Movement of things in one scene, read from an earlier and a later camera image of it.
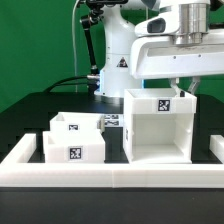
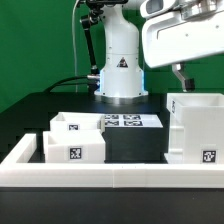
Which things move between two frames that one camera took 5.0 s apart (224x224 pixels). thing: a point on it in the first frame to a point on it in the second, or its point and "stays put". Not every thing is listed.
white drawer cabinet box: x=158 y=126 to x=196 y=128
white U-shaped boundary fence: x=16 y=171 stays put
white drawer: x=68 y=122 stays put
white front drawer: x=73 y=146 stays put
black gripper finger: x=173 y=82 to x=188 y=84
